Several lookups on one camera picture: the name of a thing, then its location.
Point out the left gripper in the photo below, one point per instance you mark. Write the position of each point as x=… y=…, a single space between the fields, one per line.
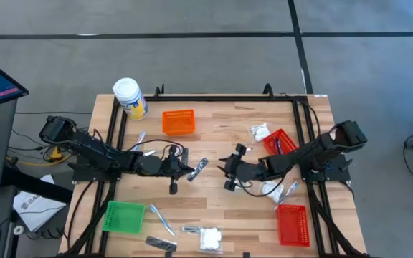
x=172 y=168

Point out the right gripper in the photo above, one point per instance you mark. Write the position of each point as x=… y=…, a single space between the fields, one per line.
x=244 y=170

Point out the bagged white cotton balls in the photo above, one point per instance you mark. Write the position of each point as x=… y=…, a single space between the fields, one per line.
x=262 y=133
x=244 y=184
x=210 y=239
x=274 y=193

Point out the bagged metal nail clipper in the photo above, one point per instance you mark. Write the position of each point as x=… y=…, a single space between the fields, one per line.
x=150 y=153

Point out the orange plastic basket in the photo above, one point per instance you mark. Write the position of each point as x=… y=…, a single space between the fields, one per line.
x=178 y=122

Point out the green plastic basket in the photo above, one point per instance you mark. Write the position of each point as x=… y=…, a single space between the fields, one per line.
x=124 y=216

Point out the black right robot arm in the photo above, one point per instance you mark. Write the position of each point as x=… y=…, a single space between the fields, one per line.
x=299 y=157

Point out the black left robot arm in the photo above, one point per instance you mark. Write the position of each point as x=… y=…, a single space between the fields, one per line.
x=91 y=147

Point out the bagged dark metal tool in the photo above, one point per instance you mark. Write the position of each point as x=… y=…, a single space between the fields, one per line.
x=190 y=229

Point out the red plastic basket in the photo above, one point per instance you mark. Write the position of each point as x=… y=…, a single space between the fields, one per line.
x=292 y=225
x=287 y=139

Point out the yellow disinfecting wipes canister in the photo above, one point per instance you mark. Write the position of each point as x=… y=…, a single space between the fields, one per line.
x=129 y=95

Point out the yellow plug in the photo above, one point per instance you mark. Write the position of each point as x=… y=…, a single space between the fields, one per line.
x=56 y=155

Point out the black desk beam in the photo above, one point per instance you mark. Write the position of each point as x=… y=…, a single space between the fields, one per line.
x=38 y=186

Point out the white printed box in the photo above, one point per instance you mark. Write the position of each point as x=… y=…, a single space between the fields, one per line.
x=34 y=211

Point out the white tape roll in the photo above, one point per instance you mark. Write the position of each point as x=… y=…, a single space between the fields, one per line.
x=15 y=230

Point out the black aluminium table frame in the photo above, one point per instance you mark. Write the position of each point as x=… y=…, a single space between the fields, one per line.
x=210 y=97

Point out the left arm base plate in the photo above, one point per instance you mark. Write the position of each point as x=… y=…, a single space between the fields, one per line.
x=95 y=175

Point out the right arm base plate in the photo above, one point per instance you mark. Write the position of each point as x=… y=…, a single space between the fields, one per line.
x=335 y=174

